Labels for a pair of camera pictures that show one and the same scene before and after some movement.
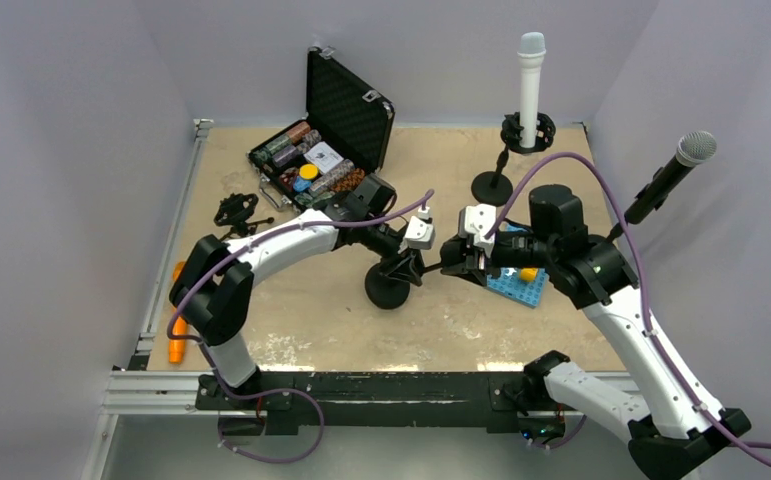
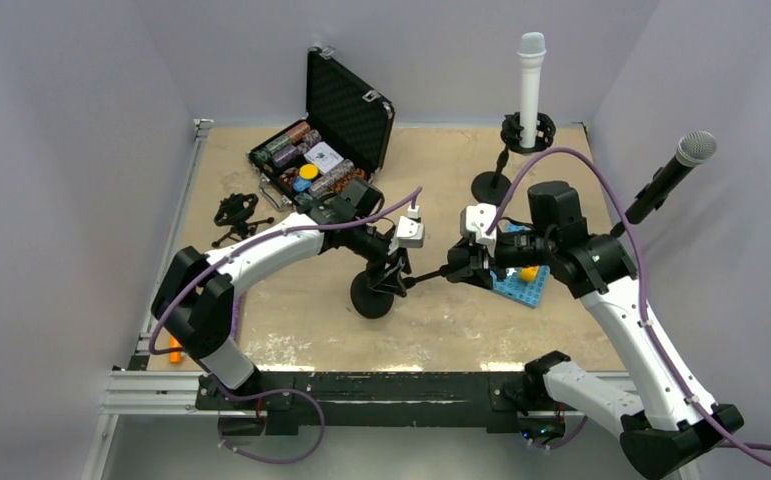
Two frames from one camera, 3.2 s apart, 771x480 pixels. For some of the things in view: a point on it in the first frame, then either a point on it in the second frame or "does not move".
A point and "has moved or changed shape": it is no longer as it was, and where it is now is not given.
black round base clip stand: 387,283 has moved or changed shape
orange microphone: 177,348 does not move
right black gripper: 473,266 does not move
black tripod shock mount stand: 234,211 does not move
